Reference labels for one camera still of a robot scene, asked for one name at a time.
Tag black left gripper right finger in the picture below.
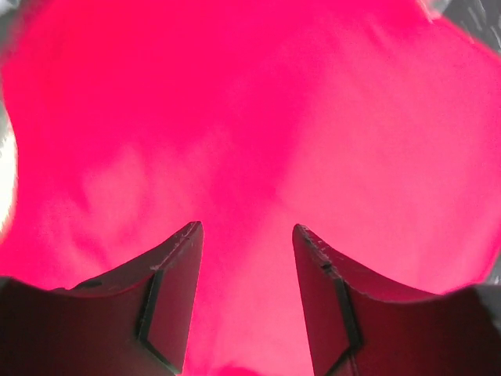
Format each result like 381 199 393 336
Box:
293 225 500 375

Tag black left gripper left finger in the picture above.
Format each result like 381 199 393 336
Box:
1 222 204 375

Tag pink red t-shirt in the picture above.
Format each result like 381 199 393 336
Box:
1 1 500 375

